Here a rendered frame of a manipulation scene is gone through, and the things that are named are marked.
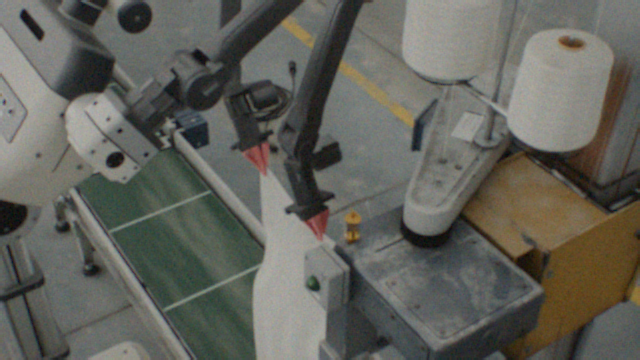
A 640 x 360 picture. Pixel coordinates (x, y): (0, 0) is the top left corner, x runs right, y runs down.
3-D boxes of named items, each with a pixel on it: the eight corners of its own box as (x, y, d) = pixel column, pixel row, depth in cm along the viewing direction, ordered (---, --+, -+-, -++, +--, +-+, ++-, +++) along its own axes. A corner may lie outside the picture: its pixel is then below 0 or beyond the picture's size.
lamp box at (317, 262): (303, 287, 148) (303, 251, 142) (324, 277, 150) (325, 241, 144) (327, 313, 143) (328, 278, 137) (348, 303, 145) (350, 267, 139)
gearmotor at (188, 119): (146, 120, 349) (142, 90, 340) (178, 109, 356) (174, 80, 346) (178, 157, 331) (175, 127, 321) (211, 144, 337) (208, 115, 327)
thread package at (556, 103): (486, 121, 139) (502, 33, 128) (547, 95, 145) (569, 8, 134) (551, 168, 130) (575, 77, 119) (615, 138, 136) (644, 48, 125)
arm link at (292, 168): (276, 156, 179) (288, 159, 174) (303, 144, 181) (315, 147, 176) (286, 185, 181) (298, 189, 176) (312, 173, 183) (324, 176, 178)
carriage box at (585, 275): (433, 289, 177) (451, 177, 157) (546, 230, 192) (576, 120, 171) (516, 368, 161) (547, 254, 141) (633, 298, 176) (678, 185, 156)
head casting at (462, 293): (322, 338, 161) (325, 228, 142) (419, 287, 172) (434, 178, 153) (420, 455, 142) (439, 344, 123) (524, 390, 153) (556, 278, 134)
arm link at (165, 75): (143, 80, 147) (156, 94, 144) (185, 41, 148) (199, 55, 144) (171, 109, 154) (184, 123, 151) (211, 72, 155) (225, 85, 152)
